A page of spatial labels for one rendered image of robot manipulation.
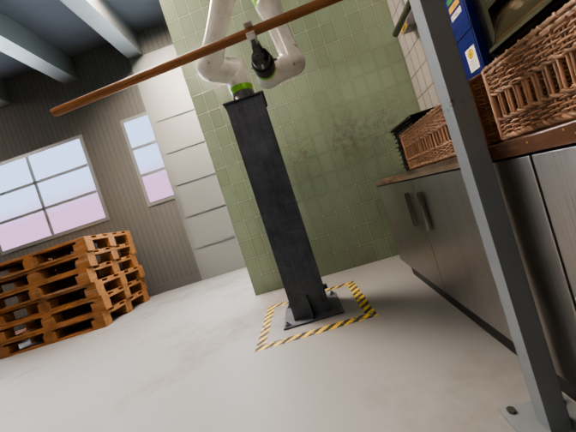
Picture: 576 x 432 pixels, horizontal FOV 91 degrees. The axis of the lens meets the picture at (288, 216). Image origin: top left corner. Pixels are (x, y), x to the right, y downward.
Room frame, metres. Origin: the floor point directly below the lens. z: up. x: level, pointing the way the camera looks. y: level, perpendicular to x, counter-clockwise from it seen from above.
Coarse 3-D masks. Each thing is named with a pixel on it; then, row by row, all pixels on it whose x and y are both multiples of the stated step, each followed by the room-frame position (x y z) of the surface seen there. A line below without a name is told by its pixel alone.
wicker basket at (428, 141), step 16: (480, 80) 0.64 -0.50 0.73; (480, 96) 0.64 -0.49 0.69; (432, 112) 0.85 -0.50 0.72; (480, 112) 0.65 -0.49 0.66; (416, 128) 1.00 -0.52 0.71; (432, 128) 0.87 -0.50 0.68; (496, 128) 0.64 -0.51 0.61; (416, 144) 1.05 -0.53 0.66; (432, 144) 0.92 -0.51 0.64; (448, 144) 0.81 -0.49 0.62; (416, 160) 1.10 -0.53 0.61; (432, 160) 0.94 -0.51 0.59
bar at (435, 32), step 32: (416, 0) 0.55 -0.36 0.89; (448, 32) 0.54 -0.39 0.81; (448, 64) 0.54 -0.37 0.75; (448, 96) 0.54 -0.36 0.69; (448, 128) 0.58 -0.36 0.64; (480, 128) 0.54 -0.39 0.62; (480, 160) 0.54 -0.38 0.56; (480, 192) 0.54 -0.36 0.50; (480, 224) 0.57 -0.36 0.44; (512, 256) 0.54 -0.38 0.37; (512, 288) 0.54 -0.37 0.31; (512, 320) 0.56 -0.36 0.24; (544, 352) 0.54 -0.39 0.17; (544, 384) 0.54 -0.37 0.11; (512, 416) 0.60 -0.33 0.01; (544, 416) 0.55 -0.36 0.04
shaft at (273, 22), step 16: (320, 0) 0.94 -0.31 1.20; (336, 0) 0.95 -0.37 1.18; (288, 16) 0.96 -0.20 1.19; (240, 32) 0.98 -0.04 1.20; (256, 32) 0.98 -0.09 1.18; (208, 48) 0.99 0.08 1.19; (224, 48) 1.01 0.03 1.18; (160, 64) 1.02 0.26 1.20; (176, 64) 1.01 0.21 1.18; (128, 80) 1.03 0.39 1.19; (144, 80) 1.04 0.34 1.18; (96, 96) 1.05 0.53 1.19; (64, 112) 1.08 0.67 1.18
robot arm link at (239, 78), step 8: (232, 64) 1.49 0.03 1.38; (240, 64) 1.53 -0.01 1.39; (232, 72) 1.50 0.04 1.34; (240, 72) 1.52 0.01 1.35; (248, 72) 1.57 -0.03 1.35; (232, 80) 1.52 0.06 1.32; (240, 80) 1.52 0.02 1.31; (248, 80) 1.54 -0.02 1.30; (232, 88) 1.54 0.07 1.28; (240, 88) 1.52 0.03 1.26
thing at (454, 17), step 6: (444, 0) 1.39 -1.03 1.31; (450, 0) 1.35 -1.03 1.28; (456, 0) 1.31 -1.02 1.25; (450, 6) 1.36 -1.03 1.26; (456, 6) 1.32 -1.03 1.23; (462, 6) 1.28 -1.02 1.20; (450, 12) 1.37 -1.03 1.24; (456, 12) 1.33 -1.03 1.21; (462, 12) 1.29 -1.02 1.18; (450, 18) 1.39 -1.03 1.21; (456, 18) 1.34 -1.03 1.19; (462, 18) 1.30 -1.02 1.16; (456, 24) 1.36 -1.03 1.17
